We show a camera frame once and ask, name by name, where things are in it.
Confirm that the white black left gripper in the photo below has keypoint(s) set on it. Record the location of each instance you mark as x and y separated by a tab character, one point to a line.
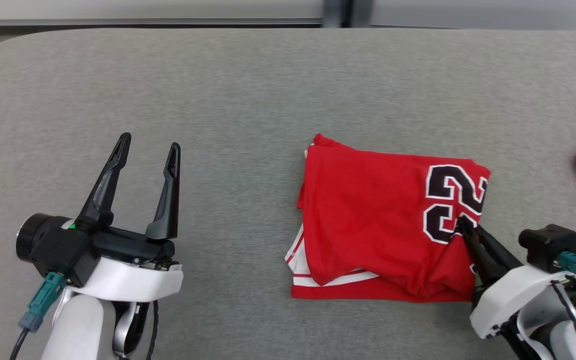
133	280

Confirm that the dark grey vertical wall post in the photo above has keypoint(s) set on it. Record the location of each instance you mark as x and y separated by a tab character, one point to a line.
335	12

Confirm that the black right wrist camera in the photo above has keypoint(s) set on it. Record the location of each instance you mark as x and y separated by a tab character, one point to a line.
548	245

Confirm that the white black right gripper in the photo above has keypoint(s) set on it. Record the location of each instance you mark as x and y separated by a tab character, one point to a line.
508	300

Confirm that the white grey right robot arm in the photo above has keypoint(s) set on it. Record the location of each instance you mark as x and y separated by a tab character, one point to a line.
563	340

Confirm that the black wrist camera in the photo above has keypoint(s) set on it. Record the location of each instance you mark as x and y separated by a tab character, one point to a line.
53	245
548	245

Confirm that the red basketball jersey white trim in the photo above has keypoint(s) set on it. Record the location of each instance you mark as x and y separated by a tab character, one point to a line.
368	210

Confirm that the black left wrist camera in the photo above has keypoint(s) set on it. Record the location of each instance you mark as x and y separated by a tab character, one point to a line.
53	245

